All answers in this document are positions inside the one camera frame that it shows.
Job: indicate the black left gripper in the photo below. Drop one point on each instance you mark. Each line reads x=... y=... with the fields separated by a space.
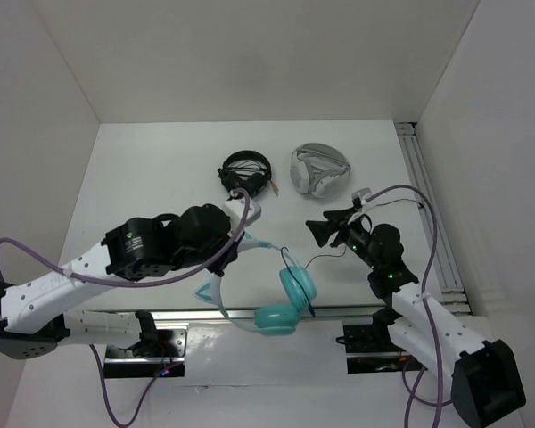
x=218 y=267

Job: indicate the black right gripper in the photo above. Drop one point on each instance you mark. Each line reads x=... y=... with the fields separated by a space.
x=338 y=219

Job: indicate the teal cat ear headphones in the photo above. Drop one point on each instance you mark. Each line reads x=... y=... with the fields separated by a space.
x=275 y=320

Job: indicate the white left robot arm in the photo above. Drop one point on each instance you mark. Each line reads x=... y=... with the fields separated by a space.
x=41 y=314

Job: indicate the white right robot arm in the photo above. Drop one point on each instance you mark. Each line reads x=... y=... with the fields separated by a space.
x=481 y=377

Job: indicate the black headphones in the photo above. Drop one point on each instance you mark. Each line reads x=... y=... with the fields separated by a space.
x=247 y=170

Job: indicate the white gaming headset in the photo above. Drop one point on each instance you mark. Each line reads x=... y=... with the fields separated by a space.
x=319 y=170

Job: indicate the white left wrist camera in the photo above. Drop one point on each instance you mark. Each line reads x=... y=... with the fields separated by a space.
x=245 y=209

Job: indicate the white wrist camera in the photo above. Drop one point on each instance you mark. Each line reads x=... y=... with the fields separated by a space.
x=245 y=209
x=360 y=199

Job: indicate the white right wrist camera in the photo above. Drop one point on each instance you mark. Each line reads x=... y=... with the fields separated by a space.
x=360 y=199

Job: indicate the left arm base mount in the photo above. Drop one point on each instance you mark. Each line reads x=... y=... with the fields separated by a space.
x=160 y=351

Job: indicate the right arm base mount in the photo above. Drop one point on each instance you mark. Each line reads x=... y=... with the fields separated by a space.
x=369 y=349

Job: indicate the aluminium front rail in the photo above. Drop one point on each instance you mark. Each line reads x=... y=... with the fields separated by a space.
x=212 y=316

